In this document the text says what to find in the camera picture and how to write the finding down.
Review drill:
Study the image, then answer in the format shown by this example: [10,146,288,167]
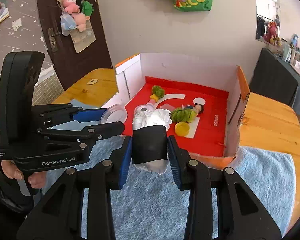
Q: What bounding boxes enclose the dark grey cloth covered cabinet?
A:
[249,47,300,118]

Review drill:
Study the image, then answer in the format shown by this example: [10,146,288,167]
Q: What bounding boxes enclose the beige paper sheet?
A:
[70,24,97,54]

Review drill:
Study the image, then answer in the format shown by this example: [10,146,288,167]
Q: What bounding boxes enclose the metal door handle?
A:
[47,27,62,53]

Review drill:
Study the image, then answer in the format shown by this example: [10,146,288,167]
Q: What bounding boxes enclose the pink plush toy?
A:
[72,13,91,32]
[62,0,80,14]

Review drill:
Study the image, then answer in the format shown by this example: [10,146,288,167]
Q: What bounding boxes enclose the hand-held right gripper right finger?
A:
[167,135,282,240]

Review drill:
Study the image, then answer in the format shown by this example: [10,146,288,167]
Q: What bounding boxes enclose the small green plush toy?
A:
[151,85,166,98]

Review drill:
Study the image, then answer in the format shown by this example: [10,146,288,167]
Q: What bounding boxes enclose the red plush toy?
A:
[263,21,280,45]

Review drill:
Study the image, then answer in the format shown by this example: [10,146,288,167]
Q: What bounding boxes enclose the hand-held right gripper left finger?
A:
[16,135,132,240]

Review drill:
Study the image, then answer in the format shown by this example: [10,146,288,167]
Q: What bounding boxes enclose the dark hanging clothes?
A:
[256,15,268,40]

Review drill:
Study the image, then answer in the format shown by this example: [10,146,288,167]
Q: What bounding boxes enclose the dark brown door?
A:
[35,0,114,84]

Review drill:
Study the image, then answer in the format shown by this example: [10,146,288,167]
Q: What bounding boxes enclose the clear plastic cup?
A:
[101,104,128,125]

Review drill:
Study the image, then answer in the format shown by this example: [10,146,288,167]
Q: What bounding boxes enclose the large green plush toy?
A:
[170,107,191,123]

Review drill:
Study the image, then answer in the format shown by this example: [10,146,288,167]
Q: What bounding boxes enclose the person's left forearm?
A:
[0,166,35,230]

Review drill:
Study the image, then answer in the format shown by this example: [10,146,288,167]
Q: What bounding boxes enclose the black sleeved white paper roll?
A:
[131,109,173,175]

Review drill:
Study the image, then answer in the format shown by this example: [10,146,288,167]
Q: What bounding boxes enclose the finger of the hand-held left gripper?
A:
[37,121,125,147]
[31,104,108,131]

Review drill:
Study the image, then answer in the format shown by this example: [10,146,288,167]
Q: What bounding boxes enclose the green plush toy on door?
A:
[81,0,94,17]

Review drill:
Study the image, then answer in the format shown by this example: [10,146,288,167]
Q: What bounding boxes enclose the black haired doll figure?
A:
[182,103,205,115]

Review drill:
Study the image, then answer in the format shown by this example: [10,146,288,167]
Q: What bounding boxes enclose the yellow plastic lid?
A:
[174,121,190,137]

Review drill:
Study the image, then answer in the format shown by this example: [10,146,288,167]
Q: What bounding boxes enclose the orange cardboard box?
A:
[114,52,250,169]

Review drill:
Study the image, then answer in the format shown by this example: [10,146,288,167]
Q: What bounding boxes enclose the person's left hand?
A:
[0,161,47,189]

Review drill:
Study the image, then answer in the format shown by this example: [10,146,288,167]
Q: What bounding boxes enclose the row of bottles and boxes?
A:
[280,34,300,78]

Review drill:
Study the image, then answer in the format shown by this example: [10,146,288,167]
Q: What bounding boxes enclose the blue fluffy mat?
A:
[40,99,297,240]

